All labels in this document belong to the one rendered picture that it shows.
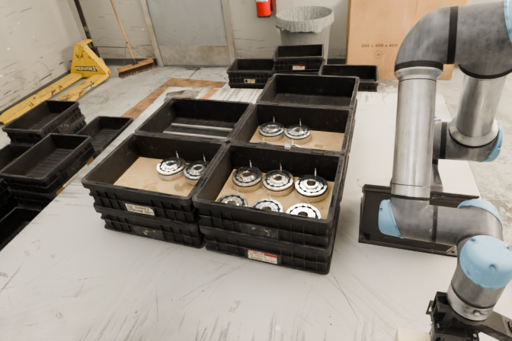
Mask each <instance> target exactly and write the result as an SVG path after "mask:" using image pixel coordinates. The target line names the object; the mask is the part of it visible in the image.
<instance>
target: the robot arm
mask: <svg viewBox="0 0 512 341"><path fill-rule="evenodd" d="M445 64H447V65H452V64H457V66H458V68H459V70H460V71H461V72H462V84H461V90H460V96H459V106H458V113H457V115H456V116H455V117H454V118H453V119H452V121H451V122H442V119H441V118H440V117H439V116H435V106H436V93H437V79H438V78H439V77H440V76H441V75H442V74H443V65H445ZM510 73H512V0H502V1H496V2H483V3H476V4H470V5H458V6H452V7H450V6H447V7H442V8H438V9H436V10H433V11H431V12H430V13H428V14H426V15H425V16H423V17H422V18H421V19H420V20H419V21H418V22H417V23H416V24H415V25H414V26H413V27H412V28H411V29H410V30H409V32H408V33H407V35H406V36H405V38H404V39H403V41H402V44H401V46H400V47H399V49H398V53H397V56H396V59H395V67H394V76H395V77H396V78H397V79H398V97H397V110H396V121H395V144H394V156H393V168H392V178H391V180H390V182H389V186H391V187H392V190H391V199H388V200H383V201H382V202H381V204H380V207H379V229H380V231H381V232H382V233H383V234H387V235H392V236H396V237H400V238H408V239H413V240H418V241H427V242H431V241H432V243H436V244H445V245H450V246H455V247H456V250H457V265H456V269H455V272H454V274H453V277H452V279H451V282H450V285H449V288H448V289H447V292H439V291H437V293H436V295H435V298H434V300H433V301H432V300H430V302H429V305H428V307H427V310H426V314H427V315H430V321H431V322H432V323H431V324H430V326H431V329H430V332H429V334H430V341H479V335H478V334H479V333H480V332H482V333H484V334H486V335H488V336H490V337H493V338H495V339H497V340H499V341H512V319H510V318H508V317H505V316H504V315H502V314H499V313H498V312H496V311H493V309H494V307H495V305H496V304H497V302H498V300H499V298H500V296H501V295H502V293H503V291H504V289H505V288H506V286H507V284H508V283H509V282H510V281H511V279H512V250H511V249H510V248H509V246H508V245H507V244H505V243H504V239H503V233H502V231H503V225H502V223H501V218H500V216H499V213H498V210H497V209H496V208H495V207H494V206H493V205H492V204H491V203H489V202H487V201H484V200H481V199H471V200H468V201H467V200H466V201H464V202H461V203H460V204H459V205H458V207H457V208H450V207H444V206H432V205H429V197H430V190H432V191H438V192H443V184H442V180H441V178H440V173H439V171H438V161H439V159H441V160H454V161H476V162H480V163H481V162H491V161H494V160H495V159H496V158H497V157H498V155H499V154H500V151H501V146H502V143H503V136H504V132H503V127H502V125H501V124H500V123H497V121H496V120H495V116H496V113H497V110H498V105H499V103H500V99H501V95H502V92H503V89H504V84H505V81H506V78H507V76H508V75H509V74H510ZM429 309H431V311H429Z"/></svg>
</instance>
